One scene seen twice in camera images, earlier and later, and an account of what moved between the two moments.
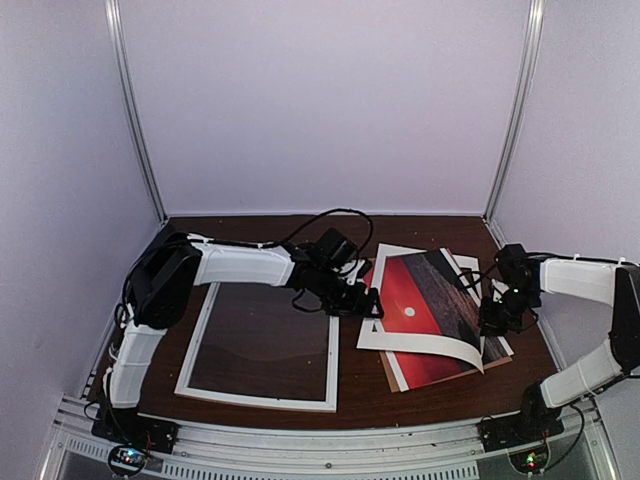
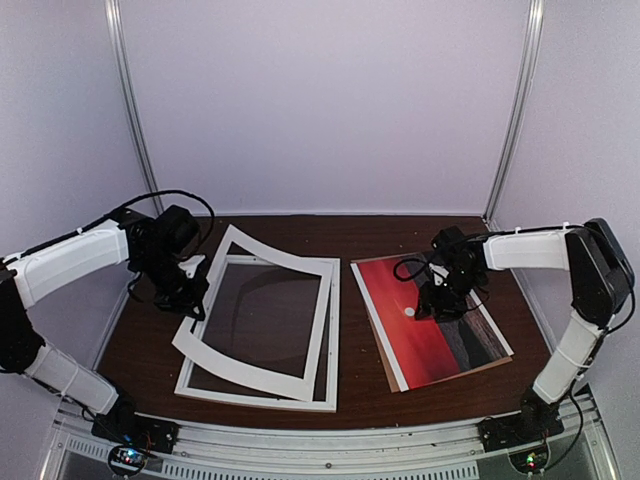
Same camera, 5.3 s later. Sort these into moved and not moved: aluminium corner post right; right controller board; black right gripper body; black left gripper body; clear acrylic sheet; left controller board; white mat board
Moved: white mat board; black right gripper body; black left gripper body
Not moved: aluminium corner post right; clear acrylic sheet; right controller board; left controller board
